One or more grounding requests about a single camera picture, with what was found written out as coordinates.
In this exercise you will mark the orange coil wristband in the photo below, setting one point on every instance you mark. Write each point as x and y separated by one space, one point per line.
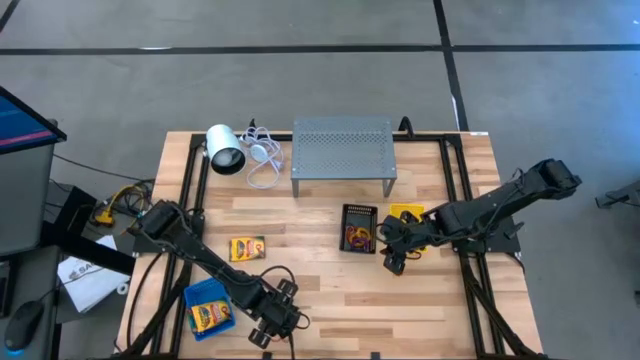
349 234

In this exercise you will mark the black floor stand foot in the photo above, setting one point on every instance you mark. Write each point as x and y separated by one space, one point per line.
625 197

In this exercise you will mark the white tape roll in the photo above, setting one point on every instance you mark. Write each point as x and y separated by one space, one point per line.
119 288

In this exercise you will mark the yellow crayon box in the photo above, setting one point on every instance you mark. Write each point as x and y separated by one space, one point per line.
210 316
247 248

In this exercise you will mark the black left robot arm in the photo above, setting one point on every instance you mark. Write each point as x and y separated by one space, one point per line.
210 260

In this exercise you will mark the blue plastic basket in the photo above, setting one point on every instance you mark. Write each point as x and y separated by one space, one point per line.
200 295

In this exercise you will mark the purple coil wristband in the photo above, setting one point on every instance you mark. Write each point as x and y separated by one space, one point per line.
361 245

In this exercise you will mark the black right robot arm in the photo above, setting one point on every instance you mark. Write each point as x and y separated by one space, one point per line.
490 205

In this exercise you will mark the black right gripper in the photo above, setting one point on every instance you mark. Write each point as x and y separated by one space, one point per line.
407 235

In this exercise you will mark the white desk lamp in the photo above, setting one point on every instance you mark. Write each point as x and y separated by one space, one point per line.
222 142

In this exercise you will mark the black plastic basket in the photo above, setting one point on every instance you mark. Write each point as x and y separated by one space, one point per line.
345 210

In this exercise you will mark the grey perforated metal riser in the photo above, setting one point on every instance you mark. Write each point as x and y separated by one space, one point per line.
342 145

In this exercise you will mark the yellow coil wristband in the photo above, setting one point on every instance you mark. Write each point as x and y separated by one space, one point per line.
364 231

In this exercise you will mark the monitor with blue screen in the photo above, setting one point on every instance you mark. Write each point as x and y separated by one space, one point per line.
20 125

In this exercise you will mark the yellow plastic basket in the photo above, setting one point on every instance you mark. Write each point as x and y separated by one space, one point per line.
400 207

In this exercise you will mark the black computer mouse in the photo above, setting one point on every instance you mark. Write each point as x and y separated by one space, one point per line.
22 325

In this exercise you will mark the white printed paper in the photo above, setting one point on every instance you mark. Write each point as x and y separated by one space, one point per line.
95 290

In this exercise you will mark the grey cabinet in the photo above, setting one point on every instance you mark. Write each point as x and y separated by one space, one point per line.
25 200

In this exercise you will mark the black stand beam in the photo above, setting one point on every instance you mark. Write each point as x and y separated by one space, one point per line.
90 252

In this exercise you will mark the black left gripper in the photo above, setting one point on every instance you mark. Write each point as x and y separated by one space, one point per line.
280 310

